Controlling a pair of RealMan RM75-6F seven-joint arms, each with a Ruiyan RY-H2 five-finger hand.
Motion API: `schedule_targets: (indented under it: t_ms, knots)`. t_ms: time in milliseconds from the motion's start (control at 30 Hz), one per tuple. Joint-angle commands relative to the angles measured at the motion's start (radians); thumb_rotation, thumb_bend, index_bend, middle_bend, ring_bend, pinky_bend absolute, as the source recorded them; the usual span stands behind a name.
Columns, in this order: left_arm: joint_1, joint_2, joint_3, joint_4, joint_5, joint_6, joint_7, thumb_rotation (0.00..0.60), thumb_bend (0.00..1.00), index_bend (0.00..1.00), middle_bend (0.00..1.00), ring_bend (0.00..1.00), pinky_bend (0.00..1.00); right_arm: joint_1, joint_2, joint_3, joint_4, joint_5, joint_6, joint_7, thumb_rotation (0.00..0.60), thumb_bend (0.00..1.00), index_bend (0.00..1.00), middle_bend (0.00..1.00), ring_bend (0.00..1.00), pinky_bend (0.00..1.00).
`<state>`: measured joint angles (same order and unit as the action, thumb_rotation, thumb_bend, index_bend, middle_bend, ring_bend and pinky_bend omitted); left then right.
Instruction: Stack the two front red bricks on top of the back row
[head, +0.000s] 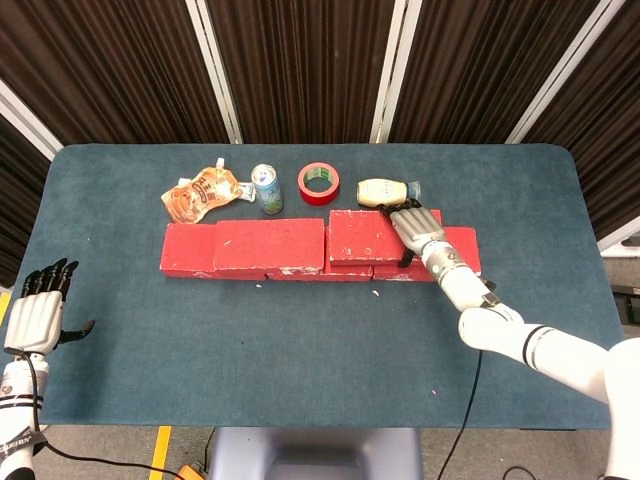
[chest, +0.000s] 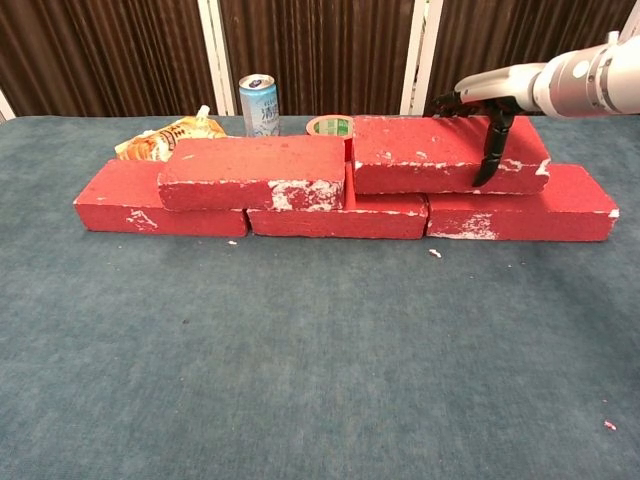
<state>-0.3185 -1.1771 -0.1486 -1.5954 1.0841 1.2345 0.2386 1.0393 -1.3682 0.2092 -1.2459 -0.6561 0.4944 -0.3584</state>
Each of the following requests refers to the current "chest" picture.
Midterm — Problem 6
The orange spout pouch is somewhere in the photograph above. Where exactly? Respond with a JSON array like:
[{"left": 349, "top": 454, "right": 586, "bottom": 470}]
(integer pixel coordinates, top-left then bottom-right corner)
[{"left": 114, "top": 104, "right": 229, "bottom": 163}]

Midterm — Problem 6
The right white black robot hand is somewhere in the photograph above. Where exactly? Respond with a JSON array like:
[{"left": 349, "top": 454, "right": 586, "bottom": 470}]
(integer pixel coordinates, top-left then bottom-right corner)
[{"left": 424, "top": 63, "right": 544, "bottom": 189}]

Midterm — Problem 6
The red tape roll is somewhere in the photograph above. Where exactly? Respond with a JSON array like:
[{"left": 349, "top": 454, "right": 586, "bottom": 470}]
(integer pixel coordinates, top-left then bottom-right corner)
[{"left": 305, "top": 114, "right": 356, "bottom": 137}]

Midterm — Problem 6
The blue felt table cover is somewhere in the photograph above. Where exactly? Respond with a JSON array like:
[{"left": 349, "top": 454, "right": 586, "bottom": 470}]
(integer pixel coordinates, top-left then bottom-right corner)
[{"left": 0, "top": 114, "right": 640, "bottom": 480}]

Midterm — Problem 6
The red brick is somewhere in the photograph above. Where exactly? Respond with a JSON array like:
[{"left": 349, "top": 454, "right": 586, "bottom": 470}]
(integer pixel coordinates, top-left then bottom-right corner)
[
  {"left": 352, "top": 114, "right": 552, "bottom": 196},
  {"left": 247, "top": 162, "right": 430, "bottom": 240},
  {"left": 157, "top": 134, "right": 347, "bottom": 212},
  {"left": 73, "top": 159, "right": 250, "bottom": 239},
  {"left": 425, "top": 163, "right": 621, "bottom": 243}
]

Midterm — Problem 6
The light blue drink can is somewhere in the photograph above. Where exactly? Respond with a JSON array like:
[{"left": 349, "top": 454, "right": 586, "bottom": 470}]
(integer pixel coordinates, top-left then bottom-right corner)
[{"left": 238, "top": 73, "right": 281, "bottom": 139}]

